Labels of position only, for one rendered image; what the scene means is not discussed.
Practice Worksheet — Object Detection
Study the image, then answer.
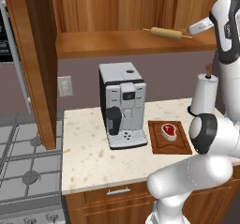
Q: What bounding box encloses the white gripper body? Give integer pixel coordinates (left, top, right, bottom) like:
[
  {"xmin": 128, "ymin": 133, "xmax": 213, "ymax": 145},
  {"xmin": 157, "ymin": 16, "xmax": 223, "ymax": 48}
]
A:
[{"xmin": 187, "ymin": 17, "xmax": 216, "ymax": 36}]

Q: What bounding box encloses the red raw meat steak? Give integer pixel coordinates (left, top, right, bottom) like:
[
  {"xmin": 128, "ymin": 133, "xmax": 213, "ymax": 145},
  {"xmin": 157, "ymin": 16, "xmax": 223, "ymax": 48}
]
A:
[{"xmin": 160, "ymin": 123, "xmax": 178, "ymax": 141}]

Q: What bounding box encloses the white paper towel roll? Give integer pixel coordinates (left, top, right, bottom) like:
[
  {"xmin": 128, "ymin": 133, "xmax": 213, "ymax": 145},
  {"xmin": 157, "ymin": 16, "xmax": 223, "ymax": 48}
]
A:
[{"xmin": 189, "ymin": 73, "xmax": 219, "ymax": 116}]

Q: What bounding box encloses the black microwave oven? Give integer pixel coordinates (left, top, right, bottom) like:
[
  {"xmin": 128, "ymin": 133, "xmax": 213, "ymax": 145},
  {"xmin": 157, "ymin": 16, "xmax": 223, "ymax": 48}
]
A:
[{"xmin": 0, "ymin": 0, "xmax": 34, "ymax": 115}]

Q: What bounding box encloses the grey gas hob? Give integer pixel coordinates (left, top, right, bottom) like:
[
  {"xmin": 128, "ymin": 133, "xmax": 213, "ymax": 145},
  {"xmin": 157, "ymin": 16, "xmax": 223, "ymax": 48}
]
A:
[{"xmin": 0, "ymin": 112, "xmax": 68, "ymax": 224}]

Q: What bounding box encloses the wooden wall cabinet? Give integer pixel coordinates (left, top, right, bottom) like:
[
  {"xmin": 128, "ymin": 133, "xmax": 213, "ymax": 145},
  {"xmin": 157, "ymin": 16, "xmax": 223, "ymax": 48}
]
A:
[{"xmin": 51, "ymin": 0, "xmax": 240, "ymax": 60}]

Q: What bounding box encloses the wooden drawer front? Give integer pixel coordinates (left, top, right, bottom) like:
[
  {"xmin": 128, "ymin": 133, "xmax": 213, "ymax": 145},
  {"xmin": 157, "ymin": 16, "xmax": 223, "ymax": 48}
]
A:
[{"xmin": 82, "ymin": 181, "xmax": 158, "ymax": 207}]

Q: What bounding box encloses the grey hob knob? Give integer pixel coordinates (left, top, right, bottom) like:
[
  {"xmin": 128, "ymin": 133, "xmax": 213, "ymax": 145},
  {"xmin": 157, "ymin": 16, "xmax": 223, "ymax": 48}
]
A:
[
  {"xmin": 45, "ymin": 212, "xmax": 60, "ymax": 223},
  {"xmin": 23, "ymin": 216, "xmax": 38, "ymax": 224}
]

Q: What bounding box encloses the white wall switch plate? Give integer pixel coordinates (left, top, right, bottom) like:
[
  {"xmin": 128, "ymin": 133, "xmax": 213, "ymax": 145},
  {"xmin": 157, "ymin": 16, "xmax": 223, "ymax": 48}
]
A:
[{"xmin": 57, "ymin": 75, "xmax": 74, "ymax": 97}]

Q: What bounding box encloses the wooden rolling pin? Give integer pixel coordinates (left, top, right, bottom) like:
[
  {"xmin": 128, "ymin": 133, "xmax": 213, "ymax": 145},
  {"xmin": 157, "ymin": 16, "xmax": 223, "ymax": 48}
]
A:
[{"xmin": 142, "ymin": 26, "xmax": 194, "ymax": 41}]

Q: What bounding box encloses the silver drawer handle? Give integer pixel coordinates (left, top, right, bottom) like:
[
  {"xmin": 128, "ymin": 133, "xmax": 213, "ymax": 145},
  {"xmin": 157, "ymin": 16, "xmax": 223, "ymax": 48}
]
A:
[{"xmin": 106, "ymin": 187, "xmax": 131, "ymax": 197}]

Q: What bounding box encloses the wooden cabinet door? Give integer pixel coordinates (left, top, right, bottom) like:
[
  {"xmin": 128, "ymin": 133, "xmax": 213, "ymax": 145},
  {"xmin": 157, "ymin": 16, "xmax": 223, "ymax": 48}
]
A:
[{"xmin": 1, "ymin": 0, "xmax": 59, "ymax": 151}]

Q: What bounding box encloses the brown wooden cutting board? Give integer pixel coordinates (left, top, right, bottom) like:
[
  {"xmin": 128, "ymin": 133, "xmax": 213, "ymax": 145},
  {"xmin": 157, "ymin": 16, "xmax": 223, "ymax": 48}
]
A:
[{"xmin": 147, "ymin": 120, "xmax": 193, "ymax": 156}]

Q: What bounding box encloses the grey coffee machine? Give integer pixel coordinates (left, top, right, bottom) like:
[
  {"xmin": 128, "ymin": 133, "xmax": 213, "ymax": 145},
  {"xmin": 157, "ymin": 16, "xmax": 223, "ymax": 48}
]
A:
[{"xmin": 98, "ymin": 62, "xmax": 149, "ymax": 151}]

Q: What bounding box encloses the wooden base cabinet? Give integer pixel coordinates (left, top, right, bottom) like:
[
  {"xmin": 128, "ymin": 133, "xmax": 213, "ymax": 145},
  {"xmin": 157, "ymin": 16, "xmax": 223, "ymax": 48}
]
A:
[{"xmin": 64, "ymin": 165, "xmax": 240, "ymax": 224}]

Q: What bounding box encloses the wooden paper towel holder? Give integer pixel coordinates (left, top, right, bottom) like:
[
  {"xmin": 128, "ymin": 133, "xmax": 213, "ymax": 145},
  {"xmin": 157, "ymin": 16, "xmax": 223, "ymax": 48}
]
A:
[{"xmin": 187, "ymin": 63, "xmax": 214, "ymax": 115}]

